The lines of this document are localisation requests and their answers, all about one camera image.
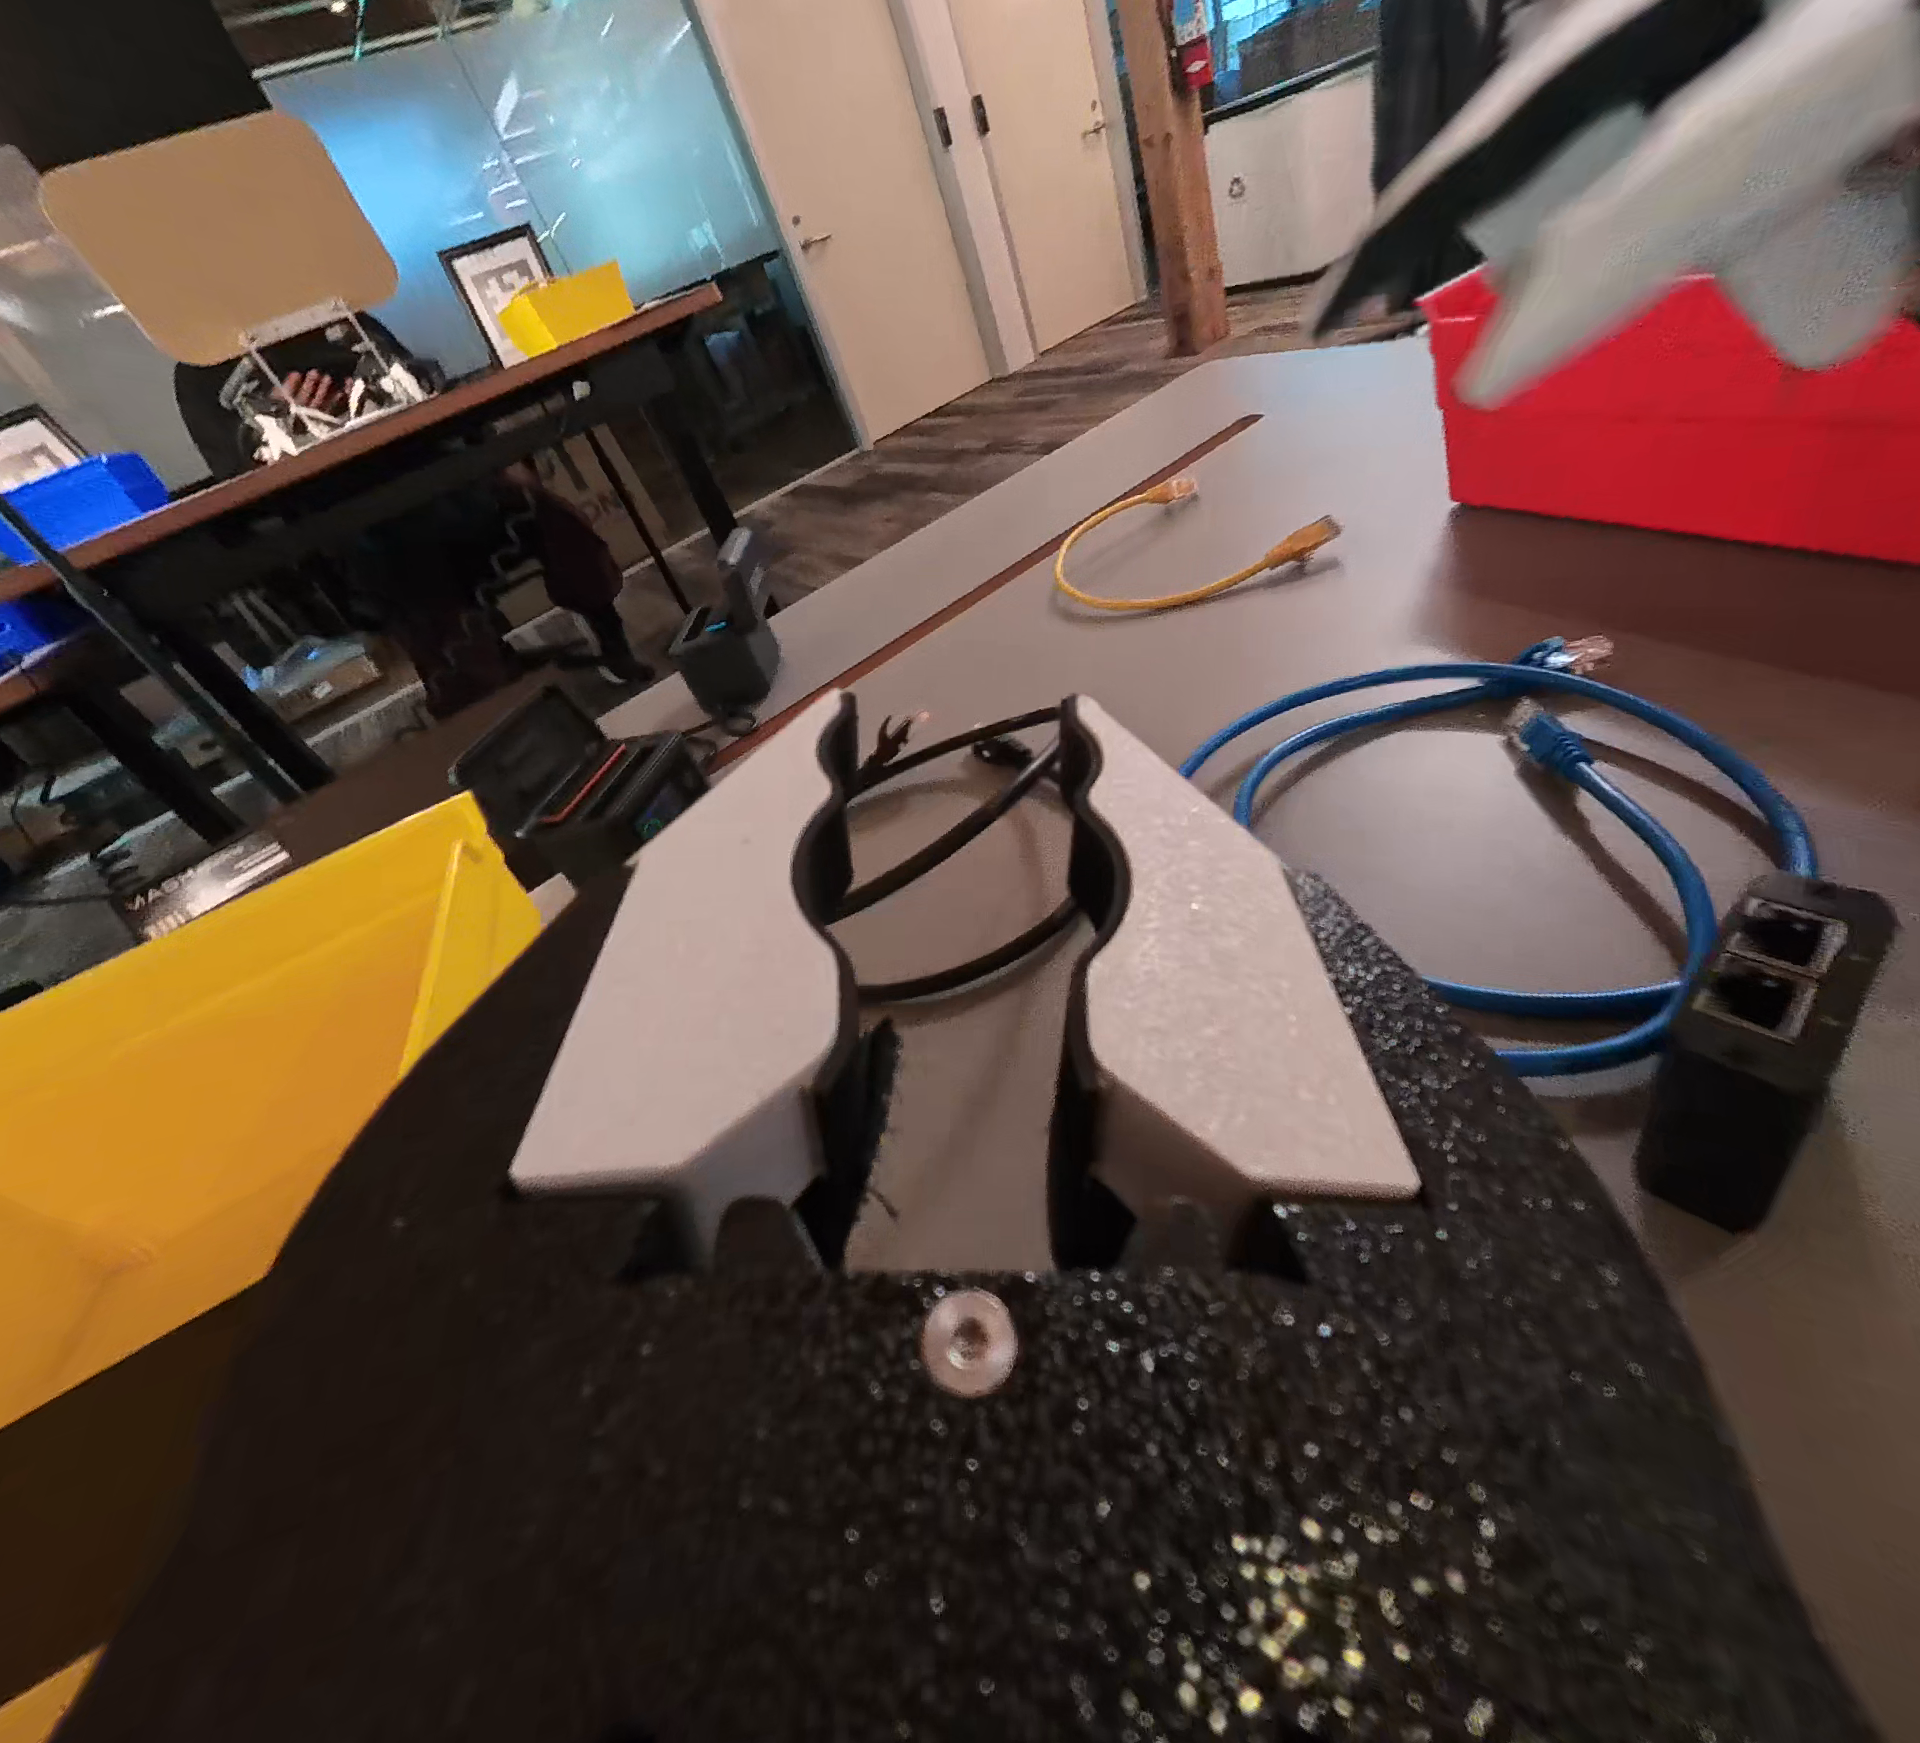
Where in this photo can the small yellow bin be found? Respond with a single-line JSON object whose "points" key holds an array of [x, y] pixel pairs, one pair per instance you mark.
{"points": [[572, 306]]}

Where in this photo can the dark hanging jacket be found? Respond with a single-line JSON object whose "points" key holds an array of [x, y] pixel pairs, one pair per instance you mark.
{"points": [[1433, 48]]}

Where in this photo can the black ethernet port coupler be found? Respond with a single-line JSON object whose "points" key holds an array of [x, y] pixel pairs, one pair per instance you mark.
{"points": [[1727, 1144]]}

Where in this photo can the wooden post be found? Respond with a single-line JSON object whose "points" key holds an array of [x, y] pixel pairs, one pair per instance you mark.
{"points": [[1163, 170]]}

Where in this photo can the framed tag print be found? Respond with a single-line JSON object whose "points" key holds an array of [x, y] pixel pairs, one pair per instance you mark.
{"points": [[32, 447], [489, 273]]}

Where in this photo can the red fire extinguisher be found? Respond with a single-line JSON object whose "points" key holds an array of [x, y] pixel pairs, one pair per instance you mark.
{"points": [[1189, 27]]}

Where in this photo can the black hard case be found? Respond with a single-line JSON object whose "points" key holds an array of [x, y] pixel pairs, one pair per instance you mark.
{"points": [[572, 784]]}

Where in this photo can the large yellow bin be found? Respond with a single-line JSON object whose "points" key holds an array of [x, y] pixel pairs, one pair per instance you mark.
{"points": [[180, 1100]]}

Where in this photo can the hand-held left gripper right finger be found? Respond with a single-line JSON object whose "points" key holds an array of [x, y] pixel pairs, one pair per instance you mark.
{"points": [[1224, 1008]]}

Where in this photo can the black battery charger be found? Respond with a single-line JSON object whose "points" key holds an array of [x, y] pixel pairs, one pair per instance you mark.
{"points": [[724, 655]]}

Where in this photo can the tan board on clear stand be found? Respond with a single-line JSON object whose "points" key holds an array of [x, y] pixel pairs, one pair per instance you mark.
{"points": [[209, 228]]}

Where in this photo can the black cardboard box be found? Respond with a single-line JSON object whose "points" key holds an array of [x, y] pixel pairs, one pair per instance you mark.
{"points": [[203, 888]]}

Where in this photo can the red bin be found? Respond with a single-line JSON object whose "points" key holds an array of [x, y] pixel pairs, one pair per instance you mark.
{"points": [[1650, 453]]}

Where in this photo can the shallow blue bin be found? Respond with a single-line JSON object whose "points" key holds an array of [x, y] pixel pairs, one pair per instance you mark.
{"points": [[92, 506]]}

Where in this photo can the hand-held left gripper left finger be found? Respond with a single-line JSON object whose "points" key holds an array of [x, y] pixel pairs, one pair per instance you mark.
{"points": [[683, 1008]]}

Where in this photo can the white door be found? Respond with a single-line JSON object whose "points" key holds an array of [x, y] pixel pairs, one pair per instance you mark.
{"points": [[810, 124], [1036, 79]]}

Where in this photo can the wood-edged table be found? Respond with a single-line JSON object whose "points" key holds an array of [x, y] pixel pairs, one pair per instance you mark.
{"points": [[450, 400]]}

